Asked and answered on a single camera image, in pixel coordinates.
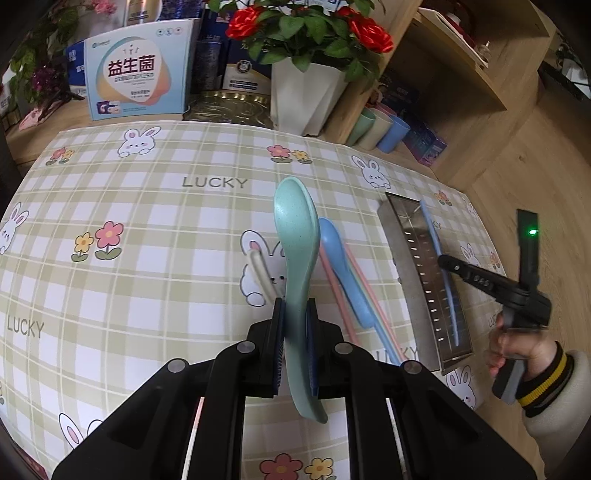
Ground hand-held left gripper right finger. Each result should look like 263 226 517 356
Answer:
305 298 539 480

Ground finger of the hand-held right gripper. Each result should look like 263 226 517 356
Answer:
437 254 509 301

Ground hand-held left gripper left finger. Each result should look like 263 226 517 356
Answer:
52 298 287 480

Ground pink chopstick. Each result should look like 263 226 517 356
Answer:
346 251 387 320
318 251 361 347

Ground metal utensil tray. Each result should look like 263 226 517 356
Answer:
378 191 475 376

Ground cream spoon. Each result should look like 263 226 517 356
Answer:
247 249 278 308

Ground blue spoon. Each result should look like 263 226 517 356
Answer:
318 218 377 329

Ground green spoon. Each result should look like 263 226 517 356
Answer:
273 176 329 423

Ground person's right forearm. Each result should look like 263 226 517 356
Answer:
516 342 591 480

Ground person's right hand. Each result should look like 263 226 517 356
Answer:
487 325 561 384

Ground green chopstick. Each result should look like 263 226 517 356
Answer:
344 258 393 352

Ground purple box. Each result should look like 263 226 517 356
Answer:
404 115 448 167

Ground blue cup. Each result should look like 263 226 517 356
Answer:
378 115 411 154

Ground beige cup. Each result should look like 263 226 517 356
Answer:
359 111 394 149

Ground green cup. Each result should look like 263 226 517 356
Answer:
346 107 377 146

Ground checked bunny tablecloth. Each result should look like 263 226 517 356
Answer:
0 119 504 480

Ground wooden shelf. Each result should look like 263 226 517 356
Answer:
323 0 555 148

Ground white flower pot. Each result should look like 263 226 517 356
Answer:
270 58 349 137

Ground red rose plant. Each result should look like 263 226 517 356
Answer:
205 0 395 84

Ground dark blue boxes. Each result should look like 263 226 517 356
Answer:
196 0 274 93

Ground light blue printed box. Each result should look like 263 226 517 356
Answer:
84 18 195 121

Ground pink flower plant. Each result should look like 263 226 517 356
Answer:
9 0 116 116

